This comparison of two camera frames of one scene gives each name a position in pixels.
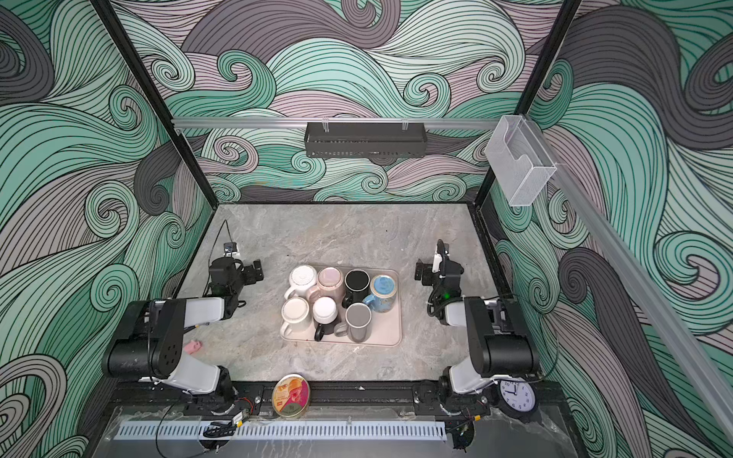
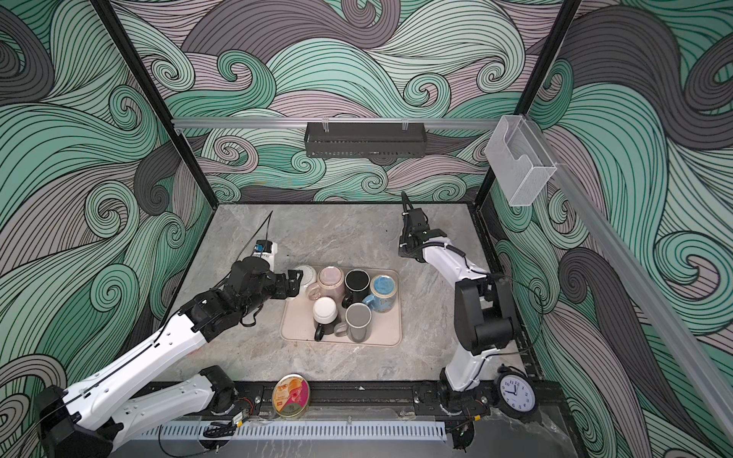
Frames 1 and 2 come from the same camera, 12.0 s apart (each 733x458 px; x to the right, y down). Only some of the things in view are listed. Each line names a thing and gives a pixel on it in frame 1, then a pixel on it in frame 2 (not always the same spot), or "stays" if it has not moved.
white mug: (302, 279) stays
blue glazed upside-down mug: (383, 289) stays
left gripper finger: (259, 272) -> (293, 283)
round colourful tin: (290, 395) stays
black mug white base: (324, 311) stays
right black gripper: (427, 268) -> (403, 251)
